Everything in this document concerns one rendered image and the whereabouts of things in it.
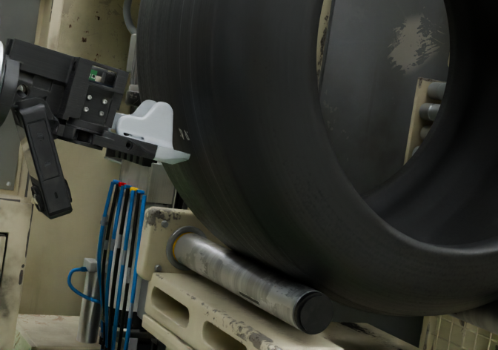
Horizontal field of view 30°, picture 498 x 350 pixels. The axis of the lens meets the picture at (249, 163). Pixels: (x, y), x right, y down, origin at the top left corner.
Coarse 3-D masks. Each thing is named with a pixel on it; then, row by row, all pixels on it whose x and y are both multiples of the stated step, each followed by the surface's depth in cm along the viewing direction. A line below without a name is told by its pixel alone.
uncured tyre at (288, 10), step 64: (192, 0) 93; (256, 0) 87; (320, 0) 88; (448, 0) 133; (192, 64) 92; (256, 64) 88; (192, 128) 96; (256, 128) 89; (320, 128) 90; (448, 128) 133; (192, 192) 105; (256, 192) 92; (320, 192) 91; (384, 192) 130; (448, 192) 132; (256, 256) 104; (320, 256) 95; (384, 256) 96; (448, 256) 99
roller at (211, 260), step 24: (192, 240) 122; (192, 264) 119; (216, 264) 113; (240, 264) 109; (240, 288) 106; (264, 288) 101; (288, 288) 98; (312, 288) 97; (288, 312) 96; (312, 312) 95
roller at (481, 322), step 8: (488, 304) 111; (496, 304) 110; (464, 312) 114; (472, 312) 112; (480, 312) 111; (488, 312) 110; (496, 312) 109; (464, 320) 115; (472, 320) 113; (480, 320) 111; (488, 320) 110; (496, 320) 109; (488, 328) 111; (496, 328) 109
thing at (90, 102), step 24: (24, 48) 88; (24, 72) 88; (48, 72) 89; (72, 72) 89; (96, 72) 91; (120, 72) 90; (0, 96) 85; (24, 96) 89; (48, 96) 89; (72, 96) 88; (96, 96) 91; (120, 96) 92; (0, 120) 87; (72, 120) 89; (96, 120) 91
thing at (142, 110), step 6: (144, 102) 97; (150, 102) 97; (156, 102) 98; (138, 108) 97; (144, 108) 97; (150, 108) 97; (120, 114) 96; (132, 114) 97; (138, 114) 97; (144, 114) 97; (114, 120) 96; (114, 126) 96; (138, 138) 97
